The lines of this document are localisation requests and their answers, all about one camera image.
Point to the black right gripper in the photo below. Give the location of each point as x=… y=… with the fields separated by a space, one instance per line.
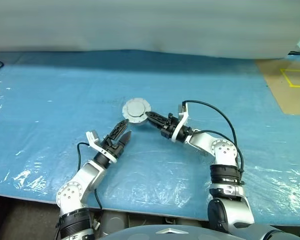
x=169 y=125

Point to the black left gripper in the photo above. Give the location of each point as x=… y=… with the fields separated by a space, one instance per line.
x=112 y=149

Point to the round grey motor lid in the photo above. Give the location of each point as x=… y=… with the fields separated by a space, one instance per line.
x=136 y=108

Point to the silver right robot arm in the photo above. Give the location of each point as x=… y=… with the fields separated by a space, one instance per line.
x=222 y=150

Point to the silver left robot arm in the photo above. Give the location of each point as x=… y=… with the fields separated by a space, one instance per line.
x=90 y=175

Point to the blue plastic table sheet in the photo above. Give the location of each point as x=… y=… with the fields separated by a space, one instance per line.
x=190 y=82

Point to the grey rounded shape under table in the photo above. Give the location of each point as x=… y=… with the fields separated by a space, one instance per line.
x=190 y=222
x=115 y=222

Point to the white foam backdrop sheet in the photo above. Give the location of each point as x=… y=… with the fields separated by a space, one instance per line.
x=140 y=25

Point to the grey robot torso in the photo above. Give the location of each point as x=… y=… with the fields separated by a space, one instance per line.
x=165 y=233

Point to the small black background object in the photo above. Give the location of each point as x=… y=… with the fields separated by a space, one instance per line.
x=295 y=52

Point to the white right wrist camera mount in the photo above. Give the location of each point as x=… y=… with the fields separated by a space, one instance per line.
x=183 y=117

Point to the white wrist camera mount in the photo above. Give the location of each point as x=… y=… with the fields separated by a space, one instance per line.
x=92 y=136
x=183 y=117

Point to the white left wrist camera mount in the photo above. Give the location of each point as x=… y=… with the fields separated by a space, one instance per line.
x=92 y=136

